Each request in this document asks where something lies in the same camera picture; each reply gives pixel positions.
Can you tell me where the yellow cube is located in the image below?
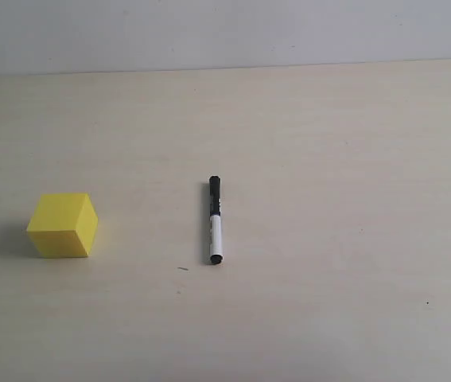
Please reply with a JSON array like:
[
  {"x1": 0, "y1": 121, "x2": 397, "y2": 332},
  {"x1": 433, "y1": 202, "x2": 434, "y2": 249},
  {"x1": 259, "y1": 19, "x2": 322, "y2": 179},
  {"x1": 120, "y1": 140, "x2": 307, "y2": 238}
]
[{"x1": 26, "y1": 193, "x2": 99, "y2": 259}]

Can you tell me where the black and white marker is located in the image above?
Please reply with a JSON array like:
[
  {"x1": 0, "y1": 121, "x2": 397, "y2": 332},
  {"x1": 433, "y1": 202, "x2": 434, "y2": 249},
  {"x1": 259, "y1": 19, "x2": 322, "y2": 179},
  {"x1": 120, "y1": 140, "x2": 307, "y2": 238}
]
[{"x1": 209, "y1": 175, "x2": 224, "y2": 265}]

